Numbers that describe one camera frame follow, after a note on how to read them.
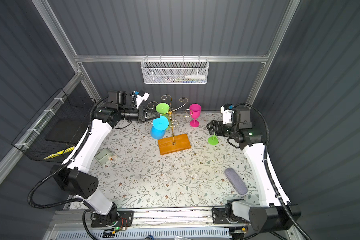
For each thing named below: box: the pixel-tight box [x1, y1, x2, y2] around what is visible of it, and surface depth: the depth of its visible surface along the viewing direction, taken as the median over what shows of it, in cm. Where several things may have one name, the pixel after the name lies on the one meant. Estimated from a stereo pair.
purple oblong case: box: [224, 167, 248, 195], surface depth 84 cm
